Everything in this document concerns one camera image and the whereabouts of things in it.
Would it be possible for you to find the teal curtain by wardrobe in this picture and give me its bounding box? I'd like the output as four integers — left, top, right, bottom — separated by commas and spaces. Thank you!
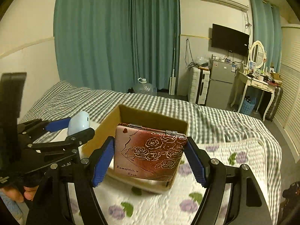
250, 0, 282, 73

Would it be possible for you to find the white flat mop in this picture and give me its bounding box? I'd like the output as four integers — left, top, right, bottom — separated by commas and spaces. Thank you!
169, 33, 176, 95

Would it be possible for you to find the dark grey suitcase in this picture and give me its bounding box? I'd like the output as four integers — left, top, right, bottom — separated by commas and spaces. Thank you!
265, 86, 283, 121

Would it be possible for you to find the blue plastic basket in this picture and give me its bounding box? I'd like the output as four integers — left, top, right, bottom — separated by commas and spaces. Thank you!
240, 97, 256, 115

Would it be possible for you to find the clear water jug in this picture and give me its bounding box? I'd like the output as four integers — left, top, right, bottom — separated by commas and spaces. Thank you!
133, 78, 157, 96

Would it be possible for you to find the pink rose compact mirror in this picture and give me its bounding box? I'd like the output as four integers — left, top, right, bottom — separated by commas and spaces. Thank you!
113, 123, 187, 182

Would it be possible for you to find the grey small refrigerator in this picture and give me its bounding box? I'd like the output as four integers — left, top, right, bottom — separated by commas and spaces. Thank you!
206, 59, 236, 110

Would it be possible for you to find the brown cardboard box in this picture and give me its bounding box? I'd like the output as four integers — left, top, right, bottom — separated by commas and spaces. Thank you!
81, 105, 188, 194

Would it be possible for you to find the grey checked bed sheet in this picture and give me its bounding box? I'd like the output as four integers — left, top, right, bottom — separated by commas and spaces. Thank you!
23, 81, 282, 224

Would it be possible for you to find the white dressing table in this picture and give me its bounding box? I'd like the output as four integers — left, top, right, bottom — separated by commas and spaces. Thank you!
230, 72, 276, 121

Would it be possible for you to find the person's left hand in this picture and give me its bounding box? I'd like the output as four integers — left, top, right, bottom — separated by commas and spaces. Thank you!
1, 186, 39, 203

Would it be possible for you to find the white louvred wardrobe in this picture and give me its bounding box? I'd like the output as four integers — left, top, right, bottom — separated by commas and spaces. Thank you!
275, 24, 299, 162

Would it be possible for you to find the large teal curtain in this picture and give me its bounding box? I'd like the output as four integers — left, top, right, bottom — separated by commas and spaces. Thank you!
53, 0, 181, 92

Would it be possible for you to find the light blue earbuds case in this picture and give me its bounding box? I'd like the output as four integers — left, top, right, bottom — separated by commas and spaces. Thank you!
67, 111, 90, 136

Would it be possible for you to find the white oval mirror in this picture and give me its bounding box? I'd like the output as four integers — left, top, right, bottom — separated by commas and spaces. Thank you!
248, 40, 266, 69

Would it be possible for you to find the black wall television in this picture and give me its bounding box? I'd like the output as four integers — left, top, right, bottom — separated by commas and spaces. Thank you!
211, 24, 250, 56

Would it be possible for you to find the white ribbed suitcase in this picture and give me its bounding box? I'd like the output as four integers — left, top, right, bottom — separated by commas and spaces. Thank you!
188, 67, 210, 105

